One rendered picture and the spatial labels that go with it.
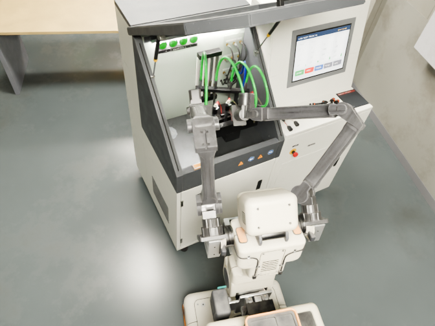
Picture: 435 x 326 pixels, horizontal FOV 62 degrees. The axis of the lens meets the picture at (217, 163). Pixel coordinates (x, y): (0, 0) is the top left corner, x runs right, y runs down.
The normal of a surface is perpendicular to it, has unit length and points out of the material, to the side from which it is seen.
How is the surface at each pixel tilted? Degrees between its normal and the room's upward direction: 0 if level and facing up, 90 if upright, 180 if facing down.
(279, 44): 76
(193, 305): 0
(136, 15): 0
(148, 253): 0
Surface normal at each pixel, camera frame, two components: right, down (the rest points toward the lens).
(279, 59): 0.47, 0.54
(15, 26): 0.08, -0.63
